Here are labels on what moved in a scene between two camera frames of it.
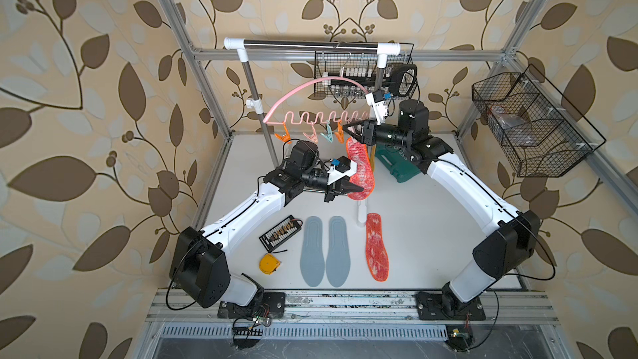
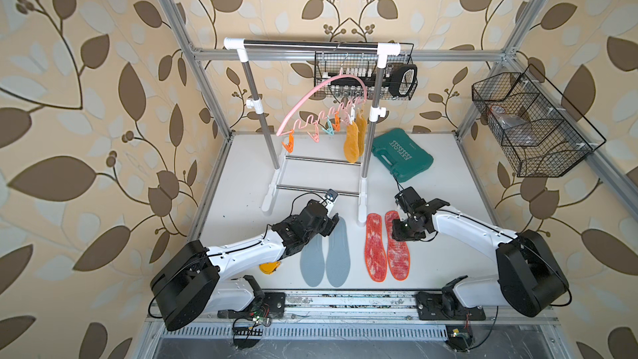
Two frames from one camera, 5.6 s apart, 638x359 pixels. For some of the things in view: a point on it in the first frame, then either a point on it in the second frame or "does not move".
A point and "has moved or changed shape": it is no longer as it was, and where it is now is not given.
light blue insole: x=312 y=260 does not move
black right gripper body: x=382 y=135 to x=404 y=229
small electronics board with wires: x=459 y=337 does not move
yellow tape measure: x=268 y=263 does not move
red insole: x=365 y=177 to x=399 y=259
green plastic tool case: x=394 y=158 does not move
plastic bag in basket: x=516 y=125 does not move
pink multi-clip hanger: x=329 y=126 has moved or changed shape
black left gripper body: x=332 y=194 to x=328 y=228
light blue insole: x=338 y=262 does not move
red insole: x=376 y=252 does not move
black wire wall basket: x=544 y=135 does not move
